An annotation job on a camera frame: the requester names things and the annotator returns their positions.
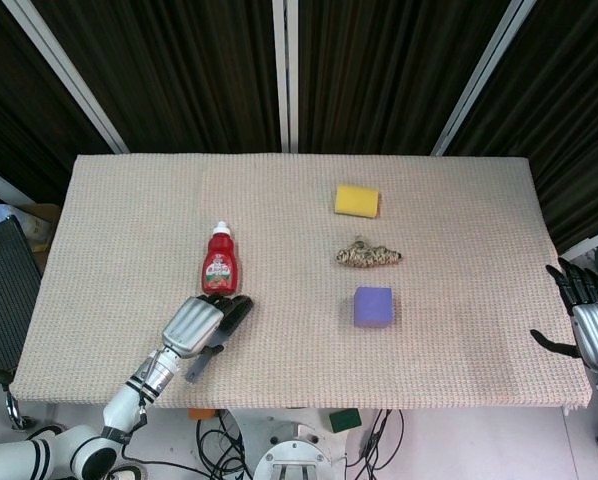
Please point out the cardboard box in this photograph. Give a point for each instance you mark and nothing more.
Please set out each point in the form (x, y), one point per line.
(39, 220)

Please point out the purple foam block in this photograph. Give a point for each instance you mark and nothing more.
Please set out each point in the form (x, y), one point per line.
(373, 306)

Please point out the white partition frame post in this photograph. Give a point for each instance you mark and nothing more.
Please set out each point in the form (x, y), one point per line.
(479, 80)
(69, 75)
(285, 75)

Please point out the black mesh chair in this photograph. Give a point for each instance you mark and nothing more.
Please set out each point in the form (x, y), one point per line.
(1, 295)

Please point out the beige woven table cloth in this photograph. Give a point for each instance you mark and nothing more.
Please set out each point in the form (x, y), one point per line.
(299, 350)

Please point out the chrome leg with caster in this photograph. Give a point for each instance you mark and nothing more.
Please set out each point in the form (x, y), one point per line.
(14, 410)

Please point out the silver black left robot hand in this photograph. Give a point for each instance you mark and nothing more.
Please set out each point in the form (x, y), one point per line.
(191, 322)

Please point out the red ketchup bottle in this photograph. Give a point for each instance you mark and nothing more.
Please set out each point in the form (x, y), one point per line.
(220, 265)

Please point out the orange block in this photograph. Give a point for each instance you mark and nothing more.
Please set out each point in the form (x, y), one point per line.
(201, 414)

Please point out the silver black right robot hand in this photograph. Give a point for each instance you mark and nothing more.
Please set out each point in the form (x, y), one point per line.
(596, 330)

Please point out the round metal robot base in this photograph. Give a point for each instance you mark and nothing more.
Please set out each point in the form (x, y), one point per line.
(296, 455)

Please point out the yellow sponge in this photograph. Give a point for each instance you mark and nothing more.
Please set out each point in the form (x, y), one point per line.
(355, 201)

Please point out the green sponge block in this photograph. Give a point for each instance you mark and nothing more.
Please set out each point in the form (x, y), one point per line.
(345, 421)

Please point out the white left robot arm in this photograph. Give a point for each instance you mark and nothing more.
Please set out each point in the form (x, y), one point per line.
(121, 407)

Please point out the dark pleated curtain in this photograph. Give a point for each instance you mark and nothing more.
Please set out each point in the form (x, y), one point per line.
(14, 100)
(379, 75)
(179, 75)
(569, 125)

